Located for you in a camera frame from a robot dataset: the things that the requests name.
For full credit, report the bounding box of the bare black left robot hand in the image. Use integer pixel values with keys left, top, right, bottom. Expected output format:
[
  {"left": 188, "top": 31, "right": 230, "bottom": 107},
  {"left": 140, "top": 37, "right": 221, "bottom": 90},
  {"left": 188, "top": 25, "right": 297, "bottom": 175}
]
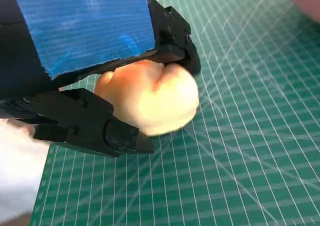
[{"left": 0, "top": 0, "right": 203, "bottom": 158}]

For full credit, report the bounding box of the round pale toy bread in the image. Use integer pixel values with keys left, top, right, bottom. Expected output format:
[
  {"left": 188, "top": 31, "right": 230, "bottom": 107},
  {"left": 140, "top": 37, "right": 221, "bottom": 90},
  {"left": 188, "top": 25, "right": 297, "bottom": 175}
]
[{"left": 94, "top": 60, "right": 200, "bottom": 137}]

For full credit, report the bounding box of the green cutting mat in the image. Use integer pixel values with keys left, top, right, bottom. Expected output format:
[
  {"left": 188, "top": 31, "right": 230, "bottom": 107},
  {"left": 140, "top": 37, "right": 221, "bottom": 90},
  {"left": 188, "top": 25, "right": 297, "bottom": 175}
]
[{"left": 28, "top": 0, "right": 320, "bottom": 226}]

